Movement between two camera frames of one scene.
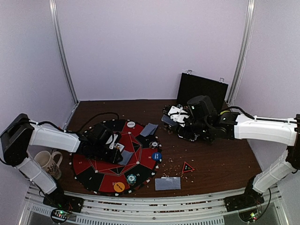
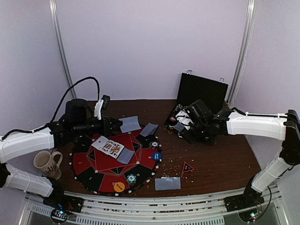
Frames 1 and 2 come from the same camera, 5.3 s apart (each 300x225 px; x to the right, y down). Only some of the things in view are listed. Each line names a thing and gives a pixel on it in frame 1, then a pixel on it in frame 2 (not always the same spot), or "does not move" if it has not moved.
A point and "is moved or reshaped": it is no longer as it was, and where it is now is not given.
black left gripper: (113, 158) -> (106, 128)
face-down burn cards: (149, 129) does not move
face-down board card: (126, 155) does not move
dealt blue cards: (163, 183) does not move
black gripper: (109, 141) -> (97, 109)
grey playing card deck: (168, 120) is moved or reshaped
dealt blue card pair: (170, 183) does not move
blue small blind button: (156, 156) does not move
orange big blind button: (119, 187) does not move
